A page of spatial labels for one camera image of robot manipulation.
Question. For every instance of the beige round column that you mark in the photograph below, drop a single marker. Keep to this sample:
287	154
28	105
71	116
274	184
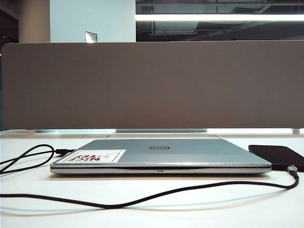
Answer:
33	21

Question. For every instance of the black smartphone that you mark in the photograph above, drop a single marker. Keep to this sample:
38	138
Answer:
275	154

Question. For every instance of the small red ceiling sign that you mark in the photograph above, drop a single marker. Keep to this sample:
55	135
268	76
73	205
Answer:
202	37

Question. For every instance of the white sticker red letters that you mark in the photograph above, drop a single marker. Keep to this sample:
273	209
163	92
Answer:
95	156

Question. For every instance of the silver Dell laptop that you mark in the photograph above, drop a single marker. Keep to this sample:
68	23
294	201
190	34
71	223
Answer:
190	156

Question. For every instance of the metal wall plate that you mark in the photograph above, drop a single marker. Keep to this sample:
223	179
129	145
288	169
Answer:
91	37

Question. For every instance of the light grey bar under divider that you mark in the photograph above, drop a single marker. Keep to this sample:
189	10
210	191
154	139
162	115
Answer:
161	130

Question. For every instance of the brown desk divider panel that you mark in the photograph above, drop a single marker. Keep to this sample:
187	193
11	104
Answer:
152	85

